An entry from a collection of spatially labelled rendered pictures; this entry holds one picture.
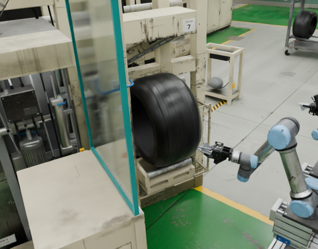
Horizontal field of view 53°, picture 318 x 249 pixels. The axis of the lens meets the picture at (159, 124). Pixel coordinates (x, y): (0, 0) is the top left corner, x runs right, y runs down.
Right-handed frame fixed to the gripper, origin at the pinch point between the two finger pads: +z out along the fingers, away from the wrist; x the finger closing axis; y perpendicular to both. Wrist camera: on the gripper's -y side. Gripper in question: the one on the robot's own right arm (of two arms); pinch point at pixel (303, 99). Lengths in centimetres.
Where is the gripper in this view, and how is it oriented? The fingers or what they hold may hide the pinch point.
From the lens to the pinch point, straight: 275.2
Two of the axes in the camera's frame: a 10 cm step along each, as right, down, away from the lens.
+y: 1.7, 8.3, 5.3
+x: 8.9, -3.5, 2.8
